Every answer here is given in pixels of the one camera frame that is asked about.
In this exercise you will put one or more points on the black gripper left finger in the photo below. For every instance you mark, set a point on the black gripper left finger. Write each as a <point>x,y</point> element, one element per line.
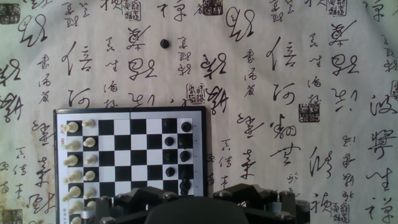
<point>136,199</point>

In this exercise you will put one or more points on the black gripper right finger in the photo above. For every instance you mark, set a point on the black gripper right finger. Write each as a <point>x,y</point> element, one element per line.
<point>248,193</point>

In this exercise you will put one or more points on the black chess pawn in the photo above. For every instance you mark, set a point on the black chess pawn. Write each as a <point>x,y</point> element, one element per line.
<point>170,171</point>
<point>169,156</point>
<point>169,124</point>
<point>169,141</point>
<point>164,43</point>

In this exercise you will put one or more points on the black white magnetic chessboard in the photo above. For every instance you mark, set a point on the black white magnetic chessboard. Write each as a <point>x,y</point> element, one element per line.
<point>122,158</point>

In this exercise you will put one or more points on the white chess pawn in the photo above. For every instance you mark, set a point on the white chess pawn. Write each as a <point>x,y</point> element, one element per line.
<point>89,142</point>
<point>91,204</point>
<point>89,175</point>
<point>89,193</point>
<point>90,160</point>
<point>88,124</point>

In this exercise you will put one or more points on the black chess king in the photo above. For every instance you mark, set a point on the black chess king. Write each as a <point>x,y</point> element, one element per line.
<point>185,186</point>

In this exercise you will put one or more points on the black chess queen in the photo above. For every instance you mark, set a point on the black chess queen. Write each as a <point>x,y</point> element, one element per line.
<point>185,172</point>

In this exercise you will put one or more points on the white chess bishop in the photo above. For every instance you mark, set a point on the white chess bishop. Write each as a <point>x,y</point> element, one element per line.
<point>75,207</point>
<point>71,160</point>

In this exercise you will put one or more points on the black chess bishop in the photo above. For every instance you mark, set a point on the black chess bishop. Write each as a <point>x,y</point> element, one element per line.
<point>185,155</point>

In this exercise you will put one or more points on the white chess knight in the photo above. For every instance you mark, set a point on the white chess knight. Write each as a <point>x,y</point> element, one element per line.
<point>75,220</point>
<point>72,145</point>

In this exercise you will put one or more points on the white chess king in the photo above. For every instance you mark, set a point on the white chess king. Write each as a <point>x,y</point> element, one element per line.
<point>72,192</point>

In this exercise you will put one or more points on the white chess queen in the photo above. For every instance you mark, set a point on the white chess queen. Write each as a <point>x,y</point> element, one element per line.
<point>72,177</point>

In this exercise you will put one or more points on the black chess knight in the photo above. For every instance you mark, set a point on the black chess knight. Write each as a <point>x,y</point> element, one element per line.
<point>183,141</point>

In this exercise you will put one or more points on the black chess rook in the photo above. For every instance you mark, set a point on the black chess rook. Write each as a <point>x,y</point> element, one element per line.
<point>186,126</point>

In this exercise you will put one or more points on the white chess rook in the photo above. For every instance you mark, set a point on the white chess rook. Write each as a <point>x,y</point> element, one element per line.
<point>71,127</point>

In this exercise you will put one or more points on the beige calligraphy print cloth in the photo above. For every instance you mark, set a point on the beige calligraphy print cloth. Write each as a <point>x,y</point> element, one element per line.
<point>280,93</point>

